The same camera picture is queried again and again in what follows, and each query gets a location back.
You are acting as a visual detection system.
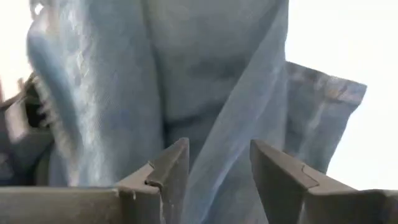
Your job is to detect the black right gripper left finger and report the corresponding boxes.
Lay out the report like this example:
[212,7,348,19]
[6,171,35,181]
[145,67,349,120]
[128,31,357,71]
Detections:
[0,137,190,224]

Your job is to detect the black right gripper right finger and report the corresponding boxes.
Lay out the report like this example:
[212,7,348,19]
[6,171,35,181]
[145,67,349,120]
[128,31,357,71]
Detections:
[249,139,398,224]

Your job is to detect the blue denim jeans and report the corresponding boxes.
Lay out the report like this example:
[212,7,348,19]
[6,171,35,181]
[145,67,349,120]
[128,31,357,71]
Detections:
[0,0,368,224]

